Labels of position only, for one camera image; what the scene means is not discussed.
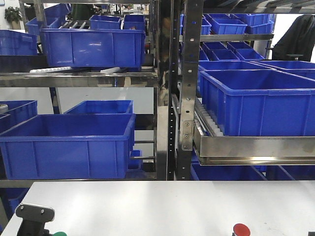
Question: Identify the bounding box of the red mushroom push button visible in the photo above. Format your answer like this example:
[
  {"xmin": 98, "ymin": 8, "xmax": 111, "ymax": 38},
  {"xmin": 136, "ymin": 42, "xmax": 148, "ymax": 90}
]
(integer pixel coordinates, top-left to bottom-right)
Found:
[{"xmin": 232, "ymin": 223, "xmax": 251, "ymax": 236}]

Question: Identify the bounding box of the large blue bin lower left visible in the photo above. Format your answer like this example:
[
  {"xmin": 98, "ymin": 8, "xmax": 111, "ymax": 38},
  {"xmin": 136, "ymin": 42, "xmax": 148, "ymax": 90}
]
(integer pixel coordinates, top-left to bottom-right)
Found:
[{"xmin": 0, "ymin": 114, "xmax": 136, "ymax": 180}]

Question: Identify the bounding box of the blue bin behind lower left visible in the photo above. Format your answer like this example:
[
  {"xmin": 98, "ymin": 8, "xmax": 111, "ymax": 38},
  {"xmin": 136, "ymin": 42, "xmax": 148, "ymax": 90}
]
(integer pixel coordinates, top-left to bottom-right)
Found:
[{"xmin": 65, "ymin": 100, "xmax": 133, "ymax": 114}]

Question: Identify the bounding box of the potted green plant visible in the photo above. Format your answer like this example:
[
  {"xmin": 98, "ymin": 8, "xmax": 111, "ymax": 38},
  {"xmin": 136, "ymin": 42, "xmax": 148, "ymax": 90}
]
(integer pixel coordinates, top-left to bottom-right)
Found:
[{"xmin": 4, "ymin": 6, "xmax": 22, "ymax": 30}]

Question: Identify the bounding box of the large blue bin upper left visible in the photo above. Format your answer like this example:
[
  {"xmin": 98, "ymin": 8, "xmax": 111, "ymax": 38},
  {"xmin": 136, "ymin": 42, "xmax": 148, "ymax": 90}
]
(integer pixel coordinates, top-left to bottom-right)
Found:
[{"xmin": 41, "ymin": 29, "xmax": 145, "ymax": 68}]

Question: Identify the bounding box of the green mushroom push button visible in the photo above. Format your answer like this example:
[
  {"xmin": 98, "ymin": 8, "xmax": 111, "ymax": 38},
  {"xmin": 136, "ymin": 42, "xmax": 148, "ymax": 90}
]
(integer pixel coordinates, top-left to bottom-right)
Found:
[{"xmin": 53, "ymin": 232, "xmax": 67, "ymax": 236}]

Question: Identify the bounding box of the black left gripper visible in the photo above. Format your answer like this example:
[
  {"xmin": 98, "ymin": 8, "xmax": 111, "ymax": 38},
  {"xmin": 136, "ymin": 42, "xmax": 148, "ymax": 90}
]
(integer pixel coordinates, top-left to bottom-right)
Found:
[{"xmin": 15, "ymin": 203, "xmax": 55, "ymax": 236}]

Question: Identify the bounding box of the large blue bin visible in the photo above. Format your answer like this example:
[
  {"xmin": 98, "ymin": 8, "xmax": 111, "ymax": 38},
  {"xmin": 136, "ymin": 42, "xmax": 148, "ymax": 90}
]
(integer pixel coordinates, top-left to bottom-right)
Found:
[
  {"xmin": 41, "ymin": 29, "xmax": 145, "ymax": 68},
  {"xmin": 0, "ymin": 114, "xmax": 136, "ymax": 180}
]

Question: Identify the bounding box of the large blue bin right shelf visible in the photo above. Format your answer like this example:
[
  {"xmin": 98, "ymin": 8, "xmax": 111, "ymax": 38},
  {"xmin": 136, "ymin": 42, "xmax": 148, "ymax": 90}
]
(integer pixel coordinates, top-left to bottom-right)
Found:
[{"xmin": 200, "ymin": 69, "xmax": 315, "ymax": 136}]

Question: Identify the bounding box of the black office chair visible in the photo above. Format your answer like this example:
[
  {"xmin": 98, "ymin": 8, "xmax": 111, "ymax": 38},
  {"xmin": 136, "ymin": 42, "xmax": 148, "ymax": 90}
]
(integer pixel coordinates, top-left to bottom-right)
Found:
[{"xmin": 272, "ymin": 14, "xmax": 315, "ymax": 62}]

